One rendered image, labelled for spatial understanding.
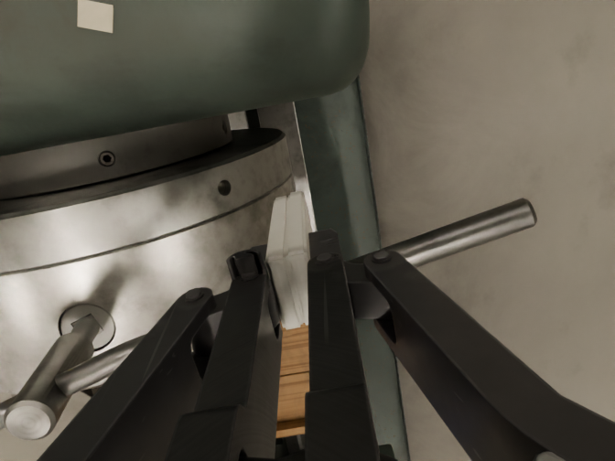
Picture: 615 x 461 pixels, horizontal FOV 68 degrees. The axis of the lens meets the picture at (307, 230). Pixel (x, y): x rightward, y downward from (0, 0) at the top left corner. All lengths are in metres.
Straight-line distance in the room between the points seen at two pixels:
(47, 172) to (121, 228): 0.07
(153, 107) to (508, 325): 1.75
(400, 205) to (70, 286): 1.37
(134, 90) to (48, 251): 0.11
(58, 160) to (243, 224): 0.13
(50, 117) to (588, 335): 1.99
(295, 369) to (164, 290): 0.46
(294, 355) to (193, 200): 0.47
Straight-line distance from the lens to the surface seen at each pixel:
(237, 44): 0.24
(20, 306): 0.33
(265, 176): 0.35
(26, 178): 0.36
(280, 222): 0.19
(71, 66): 0.26
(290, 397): 0.78
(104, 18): 0.25
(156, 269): 0.30
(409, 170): 1.57
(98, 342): 0.33
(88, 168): 0.34
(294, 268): 0.16
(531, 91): 1.67
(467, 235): 0.19
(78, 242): 0.30
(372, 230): 1.02
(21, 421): 0.26
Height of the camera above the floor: 1.49
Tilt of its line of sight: 71 degrees down
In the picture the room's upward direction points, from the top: 175 degrees clockwise
